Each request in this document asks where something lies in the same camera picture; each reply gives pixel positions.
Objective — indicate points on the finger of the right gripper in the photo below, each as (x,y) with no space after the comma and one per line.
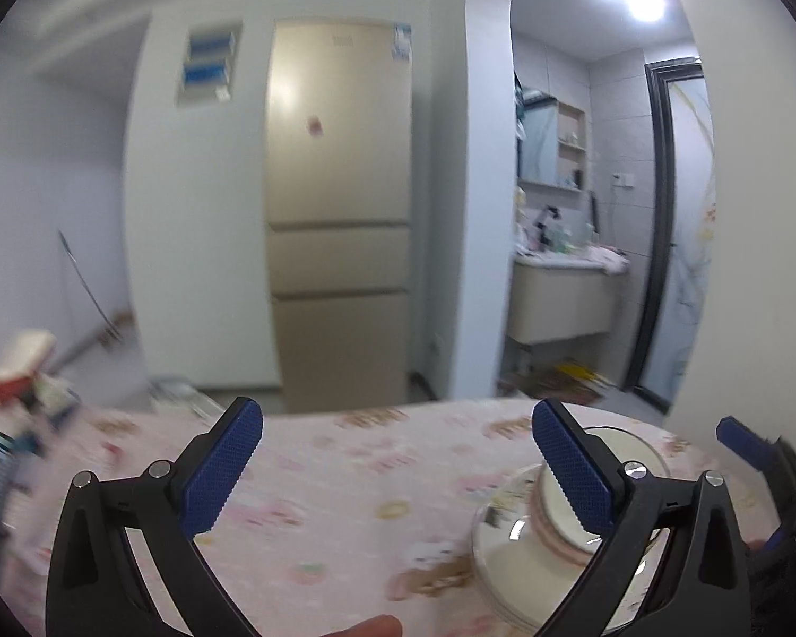
(759,453)

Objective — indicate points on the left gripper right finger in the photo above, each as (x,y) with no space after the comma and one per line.
(701,586)

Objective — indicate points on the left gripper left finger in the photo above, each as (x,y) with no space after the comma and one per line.
(95,587)

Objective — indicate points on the white ribbed bowl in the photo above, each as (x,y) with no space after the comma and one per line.
(587,463)

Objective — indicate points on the white cartoon plate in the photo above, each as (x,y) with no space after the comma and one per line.
(522,578)

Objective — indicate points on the pink strawberry bowl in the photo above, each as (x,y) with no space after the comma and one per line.
(553,519)

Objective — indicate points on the right hand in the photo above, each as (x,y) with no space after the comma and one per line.
(770,543)

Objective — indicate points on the left hand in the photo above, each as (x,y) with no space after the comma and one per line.
(383,625)

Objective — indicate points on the red white cardboard box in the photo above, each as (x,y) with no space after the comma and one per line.
(22,361)

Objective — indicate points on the beige bathroom vanity cabinet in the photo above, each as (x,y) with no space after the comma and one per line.
(554,304)

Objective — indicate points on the pink cartoon tablecloth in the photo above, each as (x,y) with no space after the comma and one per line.
(338,517)

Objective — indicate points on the metal folding stand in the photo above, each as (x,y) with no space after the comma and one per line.
(111,329)

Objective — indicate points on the bathroom mirror cabinet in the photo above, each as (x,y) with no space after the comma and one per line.
(551,142)

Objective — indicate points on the gold refrigerator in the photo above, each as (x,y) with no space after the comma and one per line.
(337,185)

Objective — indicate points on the black door frame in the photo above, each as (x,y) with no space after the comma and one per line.
(658,76)

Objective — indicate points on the wall electrical panel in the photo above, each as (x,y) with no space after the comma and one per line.
(209,64)

